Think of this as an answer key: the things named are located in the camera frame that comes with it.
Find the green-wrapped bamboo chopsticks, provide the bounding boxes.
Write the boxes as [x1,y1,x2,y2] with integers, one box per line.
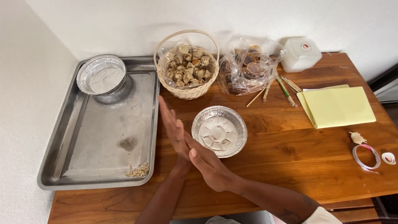
[276,76,298,108]

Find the bare bamboo stick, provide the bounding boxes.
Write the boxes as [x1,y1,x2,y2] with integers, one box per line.
[246,88,265,108]

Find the clear plastic bag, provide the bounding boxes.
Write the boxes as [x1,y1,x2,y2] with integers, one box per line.
[218,34,286,95]

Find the clear plastic tape ring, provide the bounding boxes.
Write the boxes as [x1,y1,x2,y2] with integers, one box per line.
[352,144,381,174]

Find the large steel baking tray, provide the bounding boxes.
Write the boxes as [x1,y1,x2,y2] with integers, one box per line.
[37,56,160,191]

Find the single foil pie pan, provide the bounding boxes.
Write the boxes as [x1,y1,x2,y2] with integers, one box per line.
[191,105,248,158]

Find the heap of beige crumbs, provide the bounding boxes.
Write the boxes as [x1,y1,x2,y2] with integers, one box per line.
[125,162,150,178]

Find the pile of fried dumplings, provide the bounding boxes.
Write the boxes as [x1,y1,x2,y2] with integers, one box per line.
[165,45,214,88]

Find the person's right hand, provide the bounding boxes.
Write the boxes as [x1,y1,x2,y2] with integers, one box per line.
[183,132,242,192]

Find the clear plastic basket liner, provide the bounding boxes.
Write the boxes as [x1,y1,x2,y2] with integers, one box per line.
[157,39,218,89]

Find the wooden slatted bench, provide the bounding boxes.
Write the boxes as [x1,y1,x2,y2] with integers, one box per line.
[322,198,382,224]

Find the person's white shirt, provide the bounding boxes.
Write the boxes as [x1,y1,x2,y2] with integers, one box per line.
[169,206,343,224]

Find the person's left hand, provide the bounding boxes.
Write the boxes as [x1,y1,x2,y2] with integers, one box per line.
[158,95,193,178]

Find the white plastic lidded container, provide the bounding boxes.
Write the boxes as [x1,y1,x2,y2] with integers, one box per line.
[280,37,323,73]

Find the clear-wrapped bamboo chopsticks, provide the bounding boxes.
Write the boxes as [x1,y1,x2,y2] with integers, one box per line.
[281,76,303,93]

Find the round white sticker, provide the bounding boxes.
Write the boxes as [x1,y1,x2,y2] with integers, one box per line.
[381,152,397,165]

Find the stack of foil pie pans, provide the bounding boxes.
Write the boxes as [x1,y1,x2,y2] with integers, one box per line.
[76,54,127,96]

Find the folded yellow paper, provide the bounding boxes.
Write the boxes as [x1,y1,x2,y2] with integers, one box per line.
[296,85,377,129]

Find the crumpled beige scrap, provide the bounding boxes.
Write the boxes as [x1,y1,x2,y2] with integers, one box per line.
[348,131,367,145]

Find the short wrapped bamboo chopsticks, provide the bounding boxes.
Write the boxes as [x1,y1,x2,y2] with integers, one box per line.
[262,80,275,102]

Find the group of small sauce cups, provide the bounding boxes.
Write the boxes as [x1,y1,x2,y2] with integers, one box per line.
[220,44,274,93]

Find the woven wicker basket with handle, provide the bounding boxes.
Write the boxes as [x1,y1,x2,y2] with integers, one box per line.
[154,29,220,100]

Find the white paper sheet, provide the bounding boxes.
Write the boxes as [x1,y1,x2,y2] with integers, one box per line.
[302,86,333,92]

